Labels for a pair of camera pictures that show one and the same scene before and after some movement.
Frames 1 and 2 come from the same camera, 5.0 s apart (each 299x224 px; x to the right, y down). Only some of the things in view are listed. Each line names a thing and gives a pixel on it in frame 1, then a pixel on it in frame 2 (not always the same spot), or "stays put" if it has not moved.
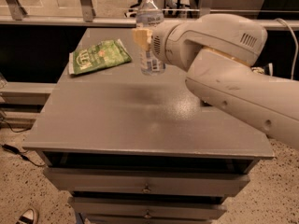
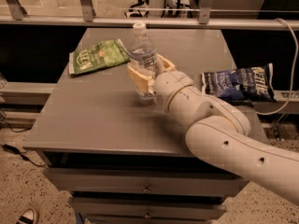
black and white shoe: (28, 217) stays put
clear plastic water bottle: (148, 16) -> (143, 58)
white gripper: (159, 42) -> (166, 87)
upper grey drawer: (125, 181) stays put
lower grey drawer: (135, 209) stays put
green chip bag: (103, 54) stays put
